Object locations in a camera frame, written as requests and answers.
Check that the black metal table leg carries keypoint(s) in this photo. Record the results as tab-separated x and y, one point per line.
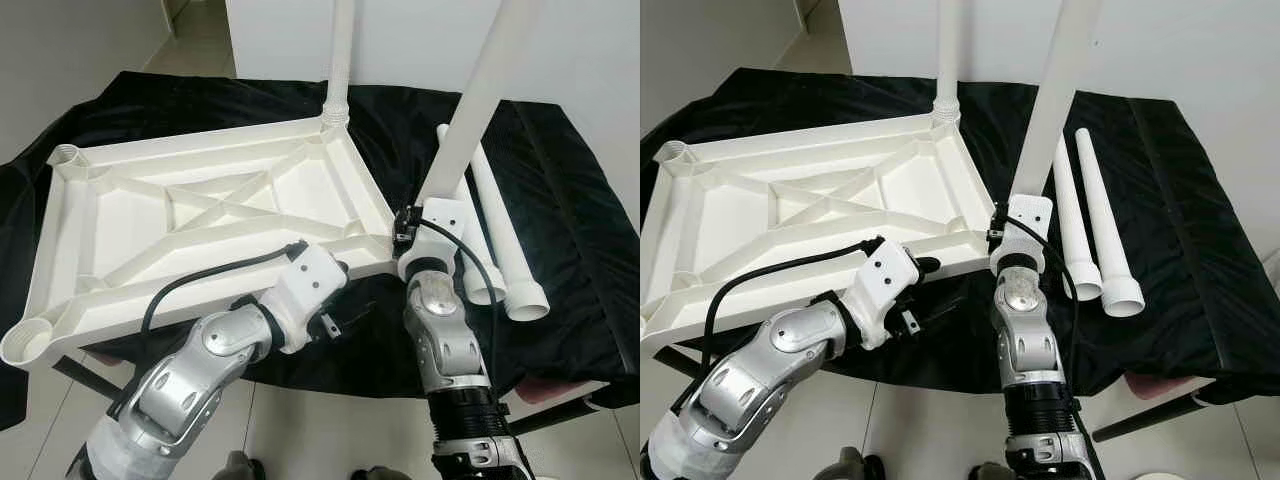
675	360
85	375
1150	420
560	415

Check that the black cloth table cover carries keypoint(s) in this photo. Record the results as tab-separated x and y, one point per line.
580	250
1200	250

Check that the white plastic table leg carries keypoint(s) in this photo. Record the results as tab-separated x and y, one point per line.
510	250
948	50
480	90
1105	230
342	50
1060	90
1072	220
474	215

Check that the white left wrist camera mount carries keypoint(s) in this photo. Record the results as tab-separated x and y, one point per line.
885	270
310	275

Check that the grey robot foot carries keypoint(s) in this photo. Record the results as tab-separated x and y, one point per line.
985	473
242	468
858	467
372	474

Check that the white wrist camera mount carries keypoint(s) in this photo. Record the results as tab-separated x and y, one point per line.
1030	212
440	215
885	270
310	275

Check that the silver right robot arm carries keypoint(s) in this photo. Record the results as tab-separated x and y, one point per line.
1020	320
440	330

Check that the grey robot right foot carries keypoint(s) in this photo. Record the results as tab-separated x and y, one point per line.
985	473
372	474

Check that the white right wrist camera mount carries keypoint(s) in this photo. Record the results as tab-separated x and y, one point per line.
1030	212
440	215

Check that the white plastic table top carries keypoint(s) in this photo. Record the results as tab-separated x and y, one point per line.
100	230
740	240

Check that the grey robot left foot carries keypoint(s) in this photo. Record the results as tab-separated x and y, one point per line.
858	467
242	468

